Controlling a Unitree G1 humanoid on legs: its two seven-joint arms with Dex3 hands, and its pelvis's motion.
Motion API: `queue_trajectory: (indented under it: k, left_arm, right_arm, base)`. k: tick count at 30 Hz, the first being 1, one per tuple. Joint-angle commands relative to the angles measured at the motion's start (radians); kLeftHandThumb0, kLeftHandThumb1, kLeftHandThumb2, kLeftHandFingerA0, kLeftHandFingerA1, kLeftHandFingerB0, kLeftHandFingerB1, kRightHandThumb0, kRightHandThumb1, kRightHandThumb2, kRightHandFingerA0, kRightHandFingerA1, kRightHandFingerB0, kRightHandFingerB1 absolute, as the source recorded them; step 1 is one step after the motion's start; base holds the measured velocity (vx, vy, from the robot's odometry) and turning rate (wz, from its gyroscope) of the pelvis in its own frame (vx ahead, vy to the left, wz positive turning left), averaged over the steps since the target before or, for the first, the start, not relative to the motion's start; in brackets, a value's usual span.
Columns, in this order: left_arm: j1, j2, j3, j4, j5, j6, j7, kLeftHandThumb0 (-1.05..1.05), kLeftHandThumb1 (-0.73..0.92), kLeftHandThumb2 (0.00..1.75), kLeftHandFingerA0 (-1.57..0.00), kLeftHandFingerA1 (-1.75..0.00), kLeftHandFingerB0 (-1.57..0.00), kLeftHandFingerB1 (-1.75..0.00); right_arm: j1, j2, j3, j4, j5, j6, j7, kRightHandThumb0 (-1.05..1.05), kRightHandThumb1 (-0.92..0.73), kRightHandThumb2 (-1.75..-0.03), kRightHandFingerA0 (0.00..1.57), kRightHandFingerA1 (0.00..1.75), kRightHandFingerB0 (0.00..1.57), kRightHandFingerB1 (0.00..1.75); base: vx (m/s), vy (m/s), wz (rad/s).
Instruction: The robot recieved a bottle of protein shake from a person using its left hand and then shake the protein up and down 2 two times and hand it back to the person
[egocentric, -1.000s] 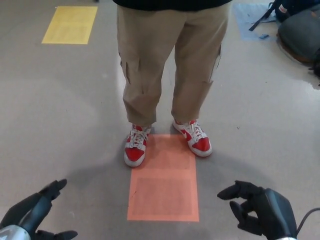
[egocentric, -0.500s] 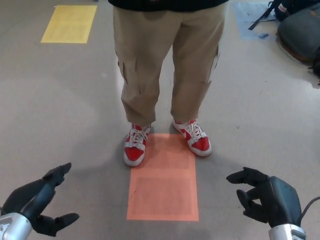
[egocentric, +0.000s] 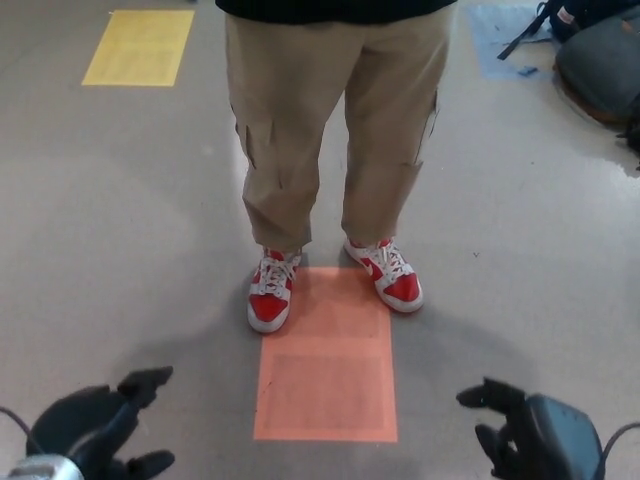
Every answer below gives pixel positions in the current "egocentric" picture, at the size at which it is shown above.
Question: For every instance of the black shirt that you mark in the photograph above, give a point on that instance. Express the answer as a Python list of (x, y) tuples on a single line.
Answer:
[(330, 10)]

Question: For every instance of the dark blue backpack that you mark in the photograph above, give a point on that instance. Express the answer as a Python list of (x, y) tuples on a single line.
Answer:
[(585, 20)]

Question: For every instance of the orange paper sheet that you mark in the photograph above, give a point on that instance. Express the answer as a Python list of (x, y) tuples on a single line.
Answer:
[(325, 380)]

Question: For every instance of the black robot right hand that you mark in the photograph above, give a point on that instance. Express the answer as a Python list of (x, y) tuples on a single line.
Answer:
[(550, 440)]

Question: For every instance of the person's left red white sneaker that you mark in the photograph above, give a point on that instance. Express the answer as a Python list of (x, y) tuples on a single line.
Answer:
[(400, 289)]

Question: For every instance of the yellow paper sheet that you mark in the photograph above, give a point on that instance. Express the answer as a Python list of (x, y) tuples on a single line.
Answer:
[(137, 50)]

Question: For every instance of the khaki cargo trousers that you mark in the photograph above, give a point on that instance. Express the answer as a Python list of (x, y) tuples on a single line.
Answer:
[(300, 100)]

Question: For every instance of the person's right red white sneaker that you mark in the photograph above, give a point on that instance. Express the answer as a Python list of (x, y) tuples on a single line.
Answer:
[(267, 310)]

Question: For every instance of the blue paper sheet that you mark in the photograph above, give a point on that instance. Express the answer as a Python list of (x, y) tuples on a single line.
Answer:
[(490, 62)]

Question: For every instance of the grey bag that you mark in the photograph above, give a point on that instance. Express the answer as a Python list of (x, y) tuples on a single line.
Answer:
[(600, 75)]

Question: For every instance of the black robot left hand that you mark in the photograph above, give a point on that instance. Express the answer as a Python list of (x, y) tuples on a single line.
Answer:
[(85, 425)]

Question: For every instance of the person's red white sneaker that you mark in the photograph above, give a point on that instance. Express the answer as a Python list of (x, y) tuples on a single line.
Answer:
[(400, 289), (267, 310)]

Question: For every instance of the small blue tape scrap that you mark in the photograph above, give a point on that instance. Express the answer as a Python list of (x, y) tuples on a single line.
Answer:
[(527, 70)]

